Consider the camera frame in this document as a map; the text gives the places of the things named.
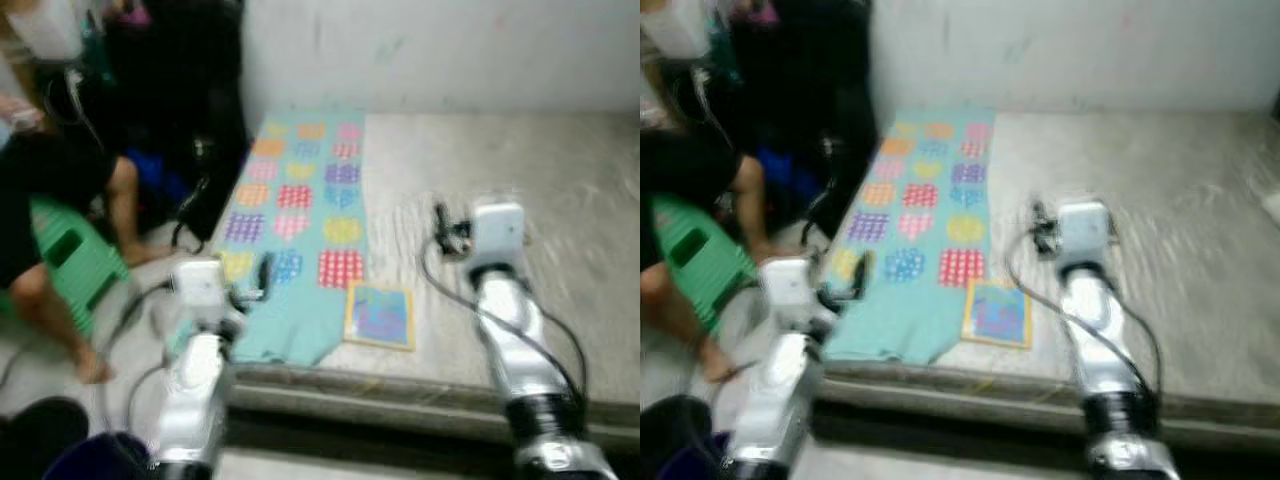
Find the blue yellow children's book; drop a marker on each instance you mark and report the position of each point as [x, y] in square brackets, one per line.
[998, 315]
[380, 318]

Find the white pillow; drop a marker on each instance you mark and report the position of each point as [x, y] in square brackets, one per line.
[1272, 207]

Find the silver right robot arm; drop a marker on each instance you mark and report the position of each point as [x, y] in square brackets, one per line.
[1105, 340]
[520, 340]

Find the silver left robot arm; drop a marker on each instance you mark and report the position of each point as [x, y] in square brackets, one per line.
[195, 400]
[785, 400]

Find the teal blanket with colourful hearts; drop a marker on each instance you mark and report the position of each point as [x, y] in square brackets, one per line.
[300, 330]
[900, 330]

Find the grey quilted mattress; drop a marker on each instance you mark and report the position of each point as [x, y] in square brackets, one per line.
[500, 180]
[1130, 180]

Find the blue bag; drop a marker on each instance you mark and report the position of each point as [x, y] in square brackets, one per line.
[155, 175]
[785, 172]

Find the green plastic stool stack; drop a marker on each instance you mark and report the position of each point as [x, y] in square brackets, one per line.
[710, 260]
[85, 260]

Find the person in black shorts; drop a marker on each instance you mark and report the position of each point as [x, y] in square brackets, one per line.
[690, 190]
[50, 190]

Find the dark bed base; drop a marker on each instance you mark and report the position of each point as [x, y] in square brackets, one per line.
[400, 440]
[950, 440]

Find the pink cloth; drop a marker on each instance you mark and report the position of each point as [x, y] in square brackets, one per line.
[765, 14]
[135, 15]

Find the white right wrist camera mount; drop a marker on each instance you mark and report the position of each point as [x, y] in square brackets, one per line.
[497, 232]
[1086, 232]

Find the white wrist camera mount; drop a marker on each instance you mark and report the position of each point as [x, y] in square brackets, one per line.
[790, 285]
[497, 232]
[1086, 232]
[200, 285]

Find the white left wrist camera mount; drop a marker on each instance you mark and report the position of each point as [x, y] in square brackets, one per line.
[790, 285]
[200, 285]

